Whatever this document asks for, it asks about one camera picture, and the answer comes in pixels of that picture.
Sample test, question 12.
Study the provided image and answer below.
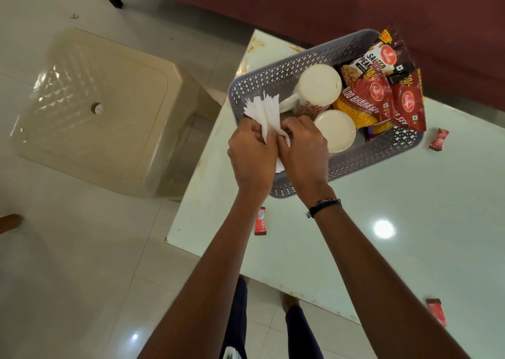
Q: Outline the person's right hand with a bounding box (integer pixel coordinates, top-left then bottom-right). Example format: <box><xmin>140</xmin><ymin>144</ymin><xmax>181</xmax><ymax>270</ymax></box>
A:
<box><xmin>277</xmin><ymin>115</ymin><xmax>334</xmax><ymax>208</ymax></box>

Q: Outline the person's left hand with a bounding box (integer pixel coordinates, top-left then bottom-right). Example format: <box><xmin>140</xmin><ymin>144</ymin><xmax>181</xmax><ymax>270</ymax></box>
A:
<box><xmin>227</xmin><ymin>117</ymin><xmax>279</xmax><ymax>196</ymax></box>

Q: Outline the bunch of white paper napkins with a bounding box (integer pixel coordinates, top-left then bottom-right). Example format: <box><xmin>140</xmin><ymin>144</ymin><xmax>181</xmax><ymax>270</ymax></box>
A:
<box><xmin>243</xmin><ymin>91</ymin><xmax>292</xmax><ymax>174</ymax></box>

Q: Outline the person's left forearm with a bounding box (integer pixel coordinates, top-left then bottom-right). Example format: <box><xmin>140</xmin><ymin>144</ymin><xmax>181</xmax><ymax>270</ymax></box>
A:
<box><xmin>138</xmin><ymin>189</ymin><xmax>279</xmax><ymax>359</ymax></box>

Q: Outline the person's right forearm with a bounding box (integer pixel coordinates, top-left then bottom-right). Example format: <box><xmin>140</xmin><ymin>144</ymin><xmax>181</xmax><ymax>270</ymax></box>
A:
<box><xmin>307</xmin><ymin>197</ymin><xmax>471</xmax><ymax>359</ymax></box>

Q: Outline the short white cup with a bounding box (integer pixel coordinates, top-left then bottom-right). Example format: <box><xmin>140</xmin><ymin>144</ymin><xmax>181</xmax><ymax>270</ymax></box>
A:
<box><xmin>314</xmin><ymin>109</ymin><xmax>357</xmax><ymax>154</ymax></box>

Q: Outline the grey perforated plastic basket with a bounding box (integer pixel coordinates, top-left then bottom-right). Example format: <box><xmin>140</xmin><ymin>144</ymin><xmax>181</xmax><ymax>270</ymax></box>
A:
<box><xmin>228</xmin><ymin>29</ymin><xmax>425</xmax><ymax>199</ymax></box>

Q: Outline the red and yellow snack packet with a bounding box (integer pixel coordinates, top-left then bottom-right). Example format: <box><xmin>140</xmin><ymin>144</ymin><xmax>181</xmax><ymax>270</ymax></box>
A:
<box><xmin>332</xmin><ymin>60</ymin><xmax>396</xmax><ymax>134</ymax></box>

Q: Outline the small red sachet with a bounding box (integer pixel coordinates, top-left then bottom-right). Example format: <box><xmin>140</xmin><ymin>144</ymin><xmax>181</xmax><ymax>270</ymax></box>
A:
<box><xmin>428</xmin><ymin>128</ymin><xmax>450</xmax><ymax>152</ymax></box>
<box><xmin>425</xmin><ymin>298</ymin><xmax>447</xmax><ymax>328</ymax></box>
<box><xmin>254</xmin><ymin>207</ymin><xmax>267</xmax><ymax>236</ymax></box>

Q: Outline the brown and white peanut packet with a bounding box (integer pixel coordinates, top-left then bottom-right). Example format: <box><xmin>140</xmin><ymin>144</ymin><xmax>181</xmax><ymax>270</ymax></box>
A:
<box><xmin>340</xmin><ymin>29</ymin><xmax>416</xmax><ymax>87</ymax></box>

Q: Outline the maroon sofa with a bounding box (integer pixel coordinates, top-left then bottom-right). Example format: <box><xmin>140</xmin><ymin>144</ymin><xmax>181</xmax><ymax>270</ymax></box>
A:
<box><xmin>110</xmin><ymin>0</ymin><xmax>505</xmax><ymax>112</ymax></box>

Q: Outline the beige plastic stool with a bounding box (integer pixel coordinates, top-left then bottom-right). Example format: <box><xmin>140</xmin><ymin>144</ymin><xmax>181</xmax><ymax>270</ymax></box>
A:
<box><xmin>9</xmin><ymin>27</ymin><xmax>222</xmax><ymax>202</ymax></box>

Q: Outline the person's left leg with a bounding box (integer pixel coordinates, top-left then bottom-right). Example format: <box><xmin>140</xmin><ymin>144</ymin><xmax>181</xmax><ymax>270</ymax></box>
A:
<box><xmin>219</xmin><ymin>275</ymin><xmax>251</xmax><ymax>359</ymax></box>

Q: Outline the person's leg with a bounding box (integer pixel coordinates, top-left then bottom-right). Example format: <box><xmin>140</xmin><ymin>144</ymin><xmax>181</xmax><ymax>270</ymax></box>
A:
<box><xmin>219</xmin><ymin>275</ymin><xmax>251</xmax><ymax>359</ymax></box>
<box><xmin>280</xmin><ymin>293</ymin><xmax>325</xmax><ymax>359</ymax></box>

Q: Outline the person's right leg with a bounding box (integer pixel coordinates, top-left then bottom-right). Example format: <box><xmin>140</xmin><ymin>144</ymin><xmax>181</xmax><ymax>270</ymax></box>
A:
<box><xmin>280</xmin><ymin>293</ymin><xmax>325</xmax><ymax>359</ymax></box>

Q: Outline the brown wooden piece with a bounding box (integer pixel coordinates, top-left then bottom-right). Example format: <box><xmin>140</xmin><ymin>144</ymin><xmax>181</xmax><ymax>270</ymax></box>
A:
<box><xmin>0</xmin><ymin>213</ymin><xmax>24</xmax><ymax>235</ymax></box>

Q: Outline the tall white mug with handle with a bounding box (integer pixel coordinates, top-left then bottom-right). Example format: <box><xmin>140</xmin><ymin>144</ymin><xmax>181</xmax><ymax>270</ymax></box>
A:
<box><xmin>279</xmin><ymin>64</ymin><xmax>343</xmax><ymax>121</ymax></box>

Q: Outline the black beaded bracelet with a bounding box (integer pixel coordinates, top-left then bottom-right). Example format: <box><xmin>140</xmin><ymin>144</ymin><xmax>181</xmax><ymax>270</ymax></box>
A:
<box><xmin>305</xmin><ymin>198</ymin><xmax>342</xmax><ymax>219</ymax></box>

